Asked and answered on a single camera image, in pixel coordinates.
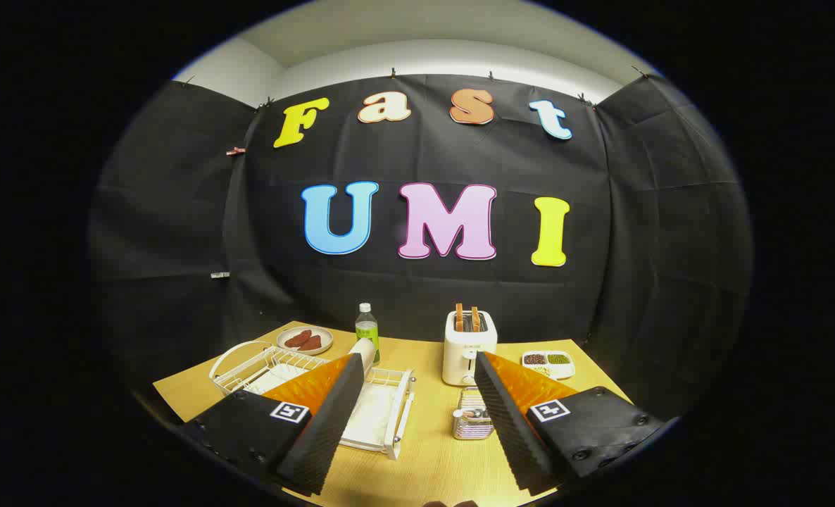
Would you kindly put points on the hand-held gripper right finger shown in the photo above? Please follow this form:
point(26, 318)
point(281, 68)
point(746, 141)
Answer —
point(509, 429)

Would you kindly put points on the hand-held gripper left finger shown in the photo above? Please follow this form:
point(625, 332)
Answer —
point(333, 422)

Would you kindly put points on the small beige plate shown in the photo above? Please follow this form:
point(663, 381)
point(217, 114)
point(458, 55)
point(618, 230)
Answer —
point(322, 345)

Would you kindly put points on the white divided bean dish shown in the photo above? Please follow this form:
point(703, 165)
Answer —
point(564, 370)

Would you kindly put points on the red sausage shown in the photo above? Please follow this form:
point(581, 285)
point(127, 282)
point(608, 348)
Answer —
point(311, 343)
point(296, 339)

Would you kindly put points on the white toaster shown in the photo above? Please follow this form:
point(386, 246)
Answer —
point(468, 352)

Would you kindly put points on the green label drink bottle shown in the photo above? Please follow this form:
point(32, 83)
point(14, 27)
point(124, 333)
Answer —
point(367, 331)

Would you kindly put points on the toast slice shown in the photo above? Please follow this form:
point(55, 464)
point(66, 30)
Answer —
point(459, 318)
point(475, 319)

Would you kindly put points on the black backdrop cloth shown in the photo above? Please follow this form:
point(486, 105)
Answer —
point(460, 296)

